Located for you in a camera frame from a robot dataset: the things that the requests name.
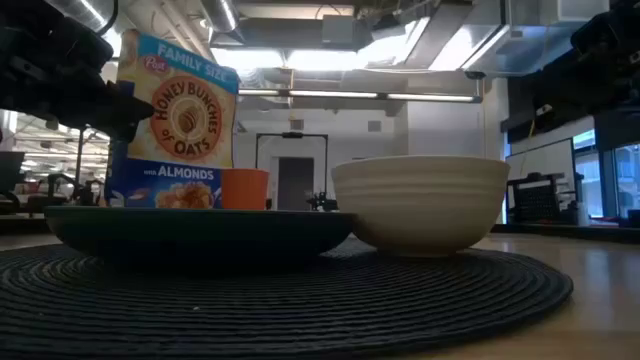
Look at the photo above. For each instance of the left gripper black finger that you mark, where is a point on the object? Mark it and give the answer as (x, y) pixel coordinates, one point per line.
(127, 112)

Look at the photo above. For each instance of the Honey Bunches cereal box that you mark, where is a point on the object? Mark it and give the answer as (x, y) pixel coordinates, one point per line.
(185, 120)

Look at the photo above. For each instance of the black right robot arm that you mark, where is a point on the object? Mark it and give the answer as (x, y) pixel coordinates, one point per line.
(610, 45)

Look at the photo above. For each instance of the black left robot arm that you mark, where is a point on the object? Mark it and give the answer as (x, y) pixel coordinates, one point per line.
(45, 25)

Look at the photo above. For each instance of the black pole stand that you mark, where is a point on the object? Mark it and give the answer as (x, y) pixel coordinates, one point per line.
(80, 165)

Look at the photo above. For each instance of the dark green plate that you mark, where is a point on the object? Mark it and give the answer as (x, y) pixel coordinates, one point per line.
(200, 232)

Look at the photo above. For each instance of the orange plastic cup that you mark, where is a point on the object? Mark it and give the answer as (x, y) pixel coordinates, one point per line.
(245, 189)

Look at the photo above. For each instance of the grey door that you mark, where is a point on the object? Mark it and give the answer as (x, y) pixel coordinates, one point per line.
(296, 182)

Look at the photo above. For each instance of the small black background robot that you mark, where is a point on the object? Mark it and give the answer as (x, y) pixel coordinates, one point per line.
(322, 202)

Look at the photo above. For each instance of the grey ceiling box unit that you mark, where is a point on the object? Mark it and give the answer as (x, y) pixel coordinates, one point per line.
(339, 30)

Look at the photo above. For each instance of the long ceiling light fixture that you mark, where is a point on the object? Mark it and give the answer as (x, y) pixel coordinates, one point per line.
(360, 95)

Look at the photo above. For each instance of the black round woven placemat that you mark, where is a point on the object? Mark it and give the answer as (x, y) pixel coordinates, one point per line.
(300, 305)

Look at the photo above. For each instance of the white ribbed ceramic bowl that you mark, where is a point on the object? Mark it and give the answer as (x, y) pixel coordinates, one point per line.
(420, 205)

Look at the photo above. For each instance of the whiteboard panel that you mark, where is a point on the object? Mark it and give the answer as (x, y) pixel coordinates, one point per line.
(542, 160)

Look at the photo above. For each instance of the silver round ceiling duct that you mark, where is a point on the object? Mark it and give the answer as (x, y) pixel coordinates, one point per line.
(90, 10)
(220, 17)

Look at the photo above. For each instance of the black background gantry frame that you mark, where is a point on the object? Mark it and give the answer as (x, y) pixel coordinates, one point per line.
(292, 135)

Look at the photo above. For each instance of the square wall vent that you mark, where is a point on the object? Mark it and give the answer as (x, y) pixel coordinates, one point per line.
(296, 125)
(374, 126)

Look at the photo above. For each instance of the black security camera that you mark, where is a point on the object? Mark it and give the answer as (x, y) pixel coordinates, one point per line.
(475, 75)

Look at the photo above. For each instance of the large rectangular metal duct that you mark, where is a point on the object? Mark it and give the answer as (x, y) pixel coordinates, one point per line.
(480, 40)

